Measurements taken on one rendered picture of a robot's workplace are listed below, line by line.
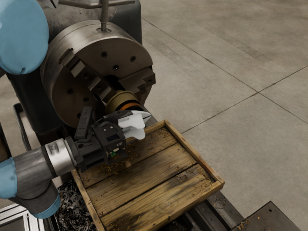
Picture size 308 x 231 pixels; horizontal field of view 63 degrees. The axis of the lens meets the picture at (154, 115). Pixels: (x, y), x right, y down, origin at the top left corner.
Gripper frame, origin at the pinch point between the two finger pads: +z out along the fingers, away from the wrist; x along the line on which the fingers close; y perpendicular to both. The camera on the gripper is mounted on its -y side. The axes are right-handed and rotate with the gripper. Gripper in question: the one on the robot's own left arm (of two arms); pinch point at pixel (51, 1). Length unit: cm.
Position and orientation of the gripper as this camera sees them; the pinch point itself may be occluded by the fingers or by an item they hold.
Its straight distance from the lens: 60.2
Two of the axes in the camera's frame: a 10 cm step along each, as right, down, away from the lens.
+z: 2.4, 6.0, 7.6
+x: 8.2, -5.5, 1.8
